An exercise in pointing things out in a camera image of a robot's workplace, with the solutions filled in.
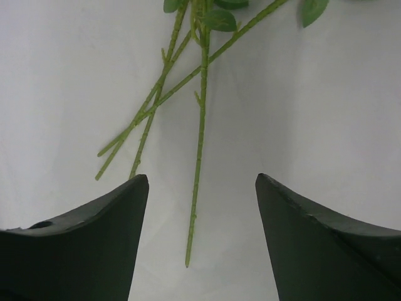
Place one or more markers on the pale pink rose stem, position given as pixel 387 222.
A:
pixel 206 16

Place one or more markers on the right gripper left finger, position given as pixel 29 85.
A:
pixel 88 253

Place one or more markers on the white wrapping paper sheet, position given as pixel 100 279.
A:
pixel 316 108

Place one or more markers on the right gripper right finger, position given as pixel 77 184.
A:
pixel 319 254

